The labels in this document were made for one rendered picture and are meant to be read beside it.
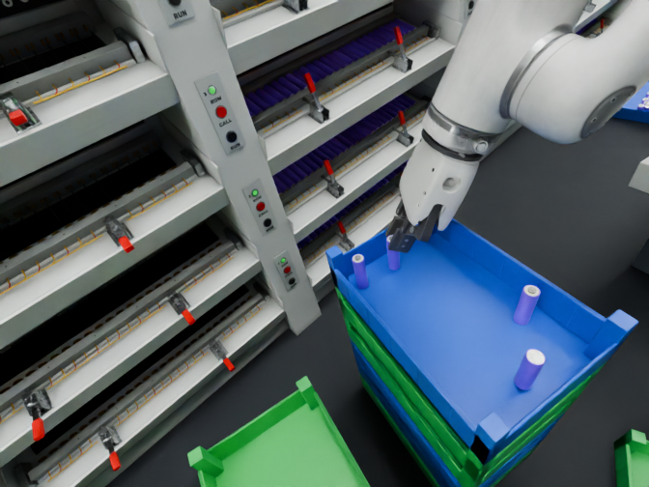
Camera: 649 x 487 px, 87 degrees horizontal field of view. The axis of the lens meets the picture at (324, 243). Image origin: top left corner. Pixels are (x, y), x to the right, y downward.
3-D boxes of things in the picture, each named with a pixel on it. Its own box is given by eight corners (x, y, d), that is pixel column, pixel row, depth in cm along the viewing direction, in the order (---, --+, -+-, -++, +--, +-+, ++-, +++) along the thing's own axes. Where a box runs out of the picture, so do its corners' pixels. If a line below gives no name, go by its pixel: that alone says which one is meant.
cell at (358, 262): (371, 285, 54) (366, 257, 49) (361, 291, 53) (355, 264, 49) (364, 278, 55) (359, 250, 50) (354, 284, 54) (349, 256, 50)
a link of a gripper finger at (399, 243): (432, 232, 44) (410, 266, 49) (426, 216, 47) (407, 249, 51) (409, 228, 44) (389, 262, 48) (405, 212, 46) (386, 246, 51)
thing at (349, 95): (450, 63, 91) (469, 4, 79) (269, 178, 68) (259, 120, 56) (392, 33, 98) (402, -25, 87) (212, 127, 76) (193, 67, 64)
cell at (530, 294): (532, 320, 45) (545, 290, 40) (522, 328, 44) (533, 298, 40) (520, 310, 46) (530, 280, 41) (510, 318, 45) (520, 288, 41)
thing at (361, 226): (443, 183, 117) (457, 152, 106) (312, 294, 95) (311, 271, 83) (398, 152, 125) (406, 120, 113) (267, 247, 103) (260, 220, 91)
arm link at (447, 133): (518, 144, 35) (500, 168, 37) (488, 107, 41) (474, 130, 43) (442, 126, 34) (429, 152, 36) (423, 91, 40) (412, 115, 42)
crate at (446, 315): (610, 358, 40) (640, 321, 34) (483, 467, 35) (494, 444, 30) (430, 227, 60) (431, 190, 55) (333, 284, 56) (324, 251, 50)
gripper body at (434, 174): (503, 163, 36) (451, 238, 44) (472, 120, 43) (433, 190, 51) (437, 148, 35) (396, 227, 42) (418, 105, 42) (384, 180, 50)
